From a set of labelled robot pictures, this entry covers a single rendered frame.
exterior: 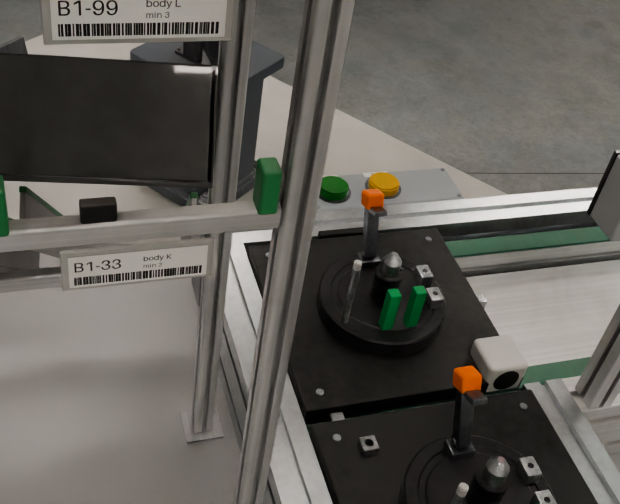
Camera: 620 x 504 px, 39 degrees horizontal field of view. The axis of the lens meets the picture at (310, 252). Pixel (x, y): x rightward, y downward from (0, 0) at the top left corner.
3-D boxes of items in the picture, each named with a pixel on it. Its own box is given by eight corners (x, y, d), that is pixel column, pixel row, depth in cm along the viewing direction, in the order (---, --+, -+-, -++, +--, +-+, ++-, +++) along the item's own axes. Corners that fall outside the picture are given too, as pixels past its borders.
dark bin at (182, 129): (48, 109, 77) (47, 23, 75) (196, 116, 79) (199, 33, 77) (-12, 180, 51) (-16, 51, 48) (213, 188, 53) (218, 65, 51)
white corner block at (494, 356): (463, 362, 93) (473, 337, 91) (500, 357, 95) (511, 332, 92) (481, 396, 90) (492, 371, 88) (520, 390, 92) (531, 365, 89)
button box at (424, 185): (293, 212, 116) (299, 175, 112) (435, 200, 122) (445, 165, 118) (307, 247, 111) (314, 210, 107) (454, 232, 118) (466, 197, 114)
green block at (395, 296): (377, 322, 90) (387, 289, 87) (388, 321, 91) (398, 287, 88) (381, 331, 90) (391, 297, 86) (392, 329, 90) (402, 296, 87)
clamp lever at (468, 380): (446, 440, 80) (452, 366, 77) (465, 436, 80) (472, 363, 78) (464, 462, 77) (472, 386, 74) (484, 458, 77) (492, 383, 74)
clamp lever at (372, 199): (357, 253, 97) (361, 189, 94) (374, 251, 98) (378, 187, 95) (369, 266, 94) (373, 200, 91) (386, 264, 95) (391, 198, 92)
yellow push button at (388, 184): (362, 184, 114) (365, 172, 113) (390, 182, 115) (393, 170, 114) (372, 203, 112) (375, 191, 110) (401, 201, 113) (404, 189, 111)
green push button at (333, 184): (312, 188, 112) (314, 175, 111) (341, 185, 113) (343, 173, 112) (321, 207, 109) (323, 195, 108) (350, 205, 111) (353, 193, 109)
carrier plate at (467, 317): (246, 257, 101) (248, 244, 100) (433, 239, 108) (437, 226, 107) (303, 424, 85) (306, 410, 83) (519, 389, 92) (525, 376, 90)
